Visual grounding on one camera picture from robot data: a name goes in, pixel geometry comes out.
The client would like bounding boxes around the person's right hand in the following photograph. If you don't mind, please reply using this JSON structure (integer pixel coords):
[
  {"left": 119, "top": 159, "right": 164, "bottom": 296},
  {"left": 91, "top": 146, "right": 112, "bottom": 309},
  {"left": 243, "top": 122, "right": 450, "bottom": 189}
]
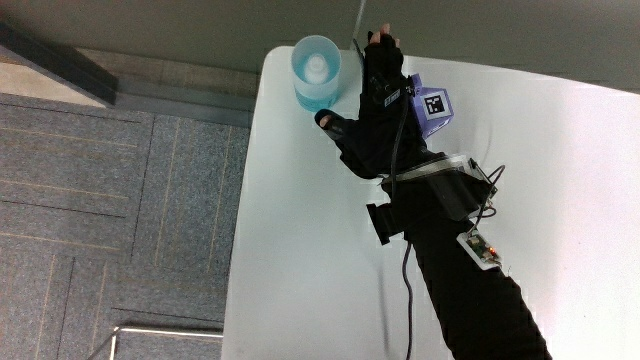
[{"left": 314, "top": 23, "right": 456, "bottom": 181}]

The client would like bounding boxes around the blue cleaning spray bottle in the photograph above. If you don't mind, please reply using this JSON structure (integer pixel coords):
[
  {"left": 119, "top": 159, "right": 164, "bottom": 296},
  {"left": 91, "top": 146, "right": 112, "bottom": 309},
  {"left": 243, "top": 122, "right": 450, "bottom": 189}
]
[{"left": 290, "top": 34, "right": 343, "bottom": 114}]

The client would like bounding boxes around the black cable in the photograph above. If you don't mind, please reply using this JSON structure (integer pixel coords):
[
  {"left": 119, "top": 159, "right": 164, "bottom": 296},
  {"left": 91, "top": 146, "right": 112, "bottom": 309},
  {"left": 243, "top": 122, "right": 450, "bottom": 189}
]
[{"left": 402, "top": 241, "right": 415, "bottom": 360}]

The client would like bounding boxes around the person's right forearm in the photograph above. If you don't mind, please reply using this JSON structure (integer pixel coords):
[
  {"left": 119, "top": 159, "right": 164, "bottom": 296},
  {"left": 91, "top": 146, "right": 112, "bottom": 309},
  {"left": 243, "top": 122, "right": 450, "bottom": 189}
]
[{"left": 366, "top": 152, "right": 554, "bottom": 360}]

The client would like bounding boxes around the metal chair frame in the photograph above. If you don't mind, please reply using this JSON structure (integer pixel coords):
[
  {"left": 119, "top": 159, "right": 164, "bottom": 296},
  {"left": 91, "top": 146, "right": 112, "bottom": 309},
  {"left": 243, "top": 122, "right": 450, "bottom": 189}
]
[{"left": 85, "top": 325, "right": 225, "bottom": 360}]

